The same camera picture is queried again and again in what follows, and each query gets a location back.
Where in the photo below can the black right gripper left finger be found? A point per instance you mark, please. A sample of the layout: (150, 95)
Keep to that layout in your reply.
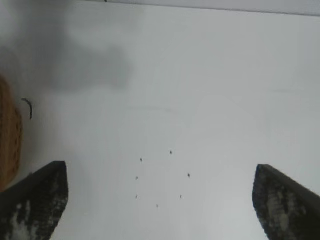
(35, 200)

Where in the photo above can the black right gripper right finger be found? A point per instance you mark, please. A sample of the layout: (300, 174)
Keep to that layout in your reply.
(285, 205)

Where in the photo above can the brown woven wicker basket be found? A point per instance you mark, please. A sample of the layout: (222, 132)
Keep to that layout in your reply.
(8, 140)

